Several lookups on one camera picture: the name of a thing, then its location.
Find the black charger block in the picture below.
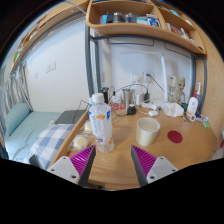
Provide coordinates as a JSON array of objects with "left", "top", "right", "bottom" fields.
[{"left": 126, "top": 103, "right": 137, "bottom": 116}]

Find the white tissue box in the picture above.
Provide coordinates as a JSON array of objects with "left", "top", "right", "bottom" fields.
[{"left": 163, "top": 101, "right": 185, "bottom": 118}]

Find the white power strip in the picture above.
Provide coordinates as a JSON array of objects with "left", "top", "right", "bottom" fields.
[{"left": 141, "top": 101, "right": 159, "bottom": 111}]

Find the white blue water flosser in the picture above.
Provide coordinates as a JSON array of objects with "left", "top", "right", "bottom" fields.
[{"left": 194, "top": 82, "right": 203, "bottom": 104}]

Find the white wall socket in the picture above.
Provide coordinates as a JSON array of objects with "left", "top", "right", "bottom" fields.
[
  {"left": 131, "top": 71, "right": 144, "bottom": 84},
  {"left": 143, "top": 71, "right": 156, "bottom": 84}
]

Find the cream ceramic mug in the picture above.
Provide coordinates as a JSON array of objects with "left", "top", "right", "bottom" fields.
[{"left": 135, "top": 116, "right": 161, "bottom": 147}]

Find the wooden shelf unit with items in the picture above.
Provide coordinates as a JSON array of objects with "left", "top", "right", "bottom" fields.
[{"left": 85, "top": 0, "right": 208, "bottom": 56}]

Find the grey laptop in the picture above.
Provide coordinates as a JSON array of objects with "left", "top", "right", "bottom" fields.
[{"left": 54, "top": 109, "right": 88, "bottom": 125}]

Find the round pale bun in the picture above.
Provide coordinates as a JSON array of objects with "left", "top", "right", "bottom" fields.
[
  {"left": 73, "top": 135, "right": 90, "bottom": 151},
  {"left": 83, "top": 120, "right": 94, "bottom": 133}
]

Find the red flat packet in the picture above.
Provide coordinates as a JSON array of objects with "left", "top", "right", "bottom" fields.
[{"left": 109, "top": 103, "right": 125, "bottom": 112}]

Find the clear plastic water bottle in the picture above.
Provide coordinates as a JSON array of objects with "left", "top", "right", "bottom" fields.
[{"left": 88, "top": 92, "right": 115, "bottom": 154}]

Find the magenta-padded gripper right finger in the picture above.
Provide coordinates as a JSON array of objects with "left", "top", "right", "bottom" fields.
[{"left": 130, "top": 144, "right": 179, "bottom": 188}]

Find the blue white plaid blanket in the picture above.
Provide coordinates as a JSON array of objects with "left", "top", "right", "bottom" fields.
[{"left": 28, "top": 123, "right": 75, "bottom": 168}]

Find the black power cable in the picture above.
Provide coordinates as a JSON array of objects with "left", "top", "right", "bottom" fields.
[{"left": 145, "top": 73, "right": 166, "bottom": 93}]

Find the grey metal frame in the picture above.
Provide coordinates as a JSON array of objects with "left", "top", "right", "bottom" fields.
[{"left": 84, "top": 23, "right": 208, "bottom": 111}]

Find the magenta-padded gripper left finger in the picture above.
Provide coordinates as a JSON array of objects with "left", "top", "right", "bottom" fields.
[{"left": 46, "top": 144, "right": 98, "bottom": 188}]

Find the flat round red coaster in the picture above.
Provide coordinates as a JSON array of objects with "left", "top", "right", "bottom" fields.
[{"left": 167, "top": 130, "right": 184, "bottom": 145}]

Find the white desk lamp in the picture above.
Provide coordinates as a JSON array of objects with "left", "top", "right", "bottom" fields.
[{"left": 119, "top": 49, "right": 169, "bottom": 104}]

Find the black electric shaver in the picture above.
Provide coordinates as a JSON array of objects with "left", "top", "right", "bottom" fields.
[{"left": 99, "top": 87, "right": 110, "bottom": 104}]

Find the steel tumbler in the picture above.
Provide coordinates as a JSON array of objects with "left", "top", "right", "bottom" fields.
[{"left": 122, "top": 88, "right": 135, "bottom": 109}]

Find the white wall box blue label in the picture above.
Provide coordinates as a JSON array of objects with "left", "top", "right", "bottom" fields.
[{"left": 168, "top": 75, "right": 177, "bottom": 88}]

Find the white pump bottle red top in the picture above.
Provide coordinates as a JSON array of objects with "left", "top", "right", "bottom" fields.
[{"left": 186, "top": 89, "right": 200, "bottom": 117}]

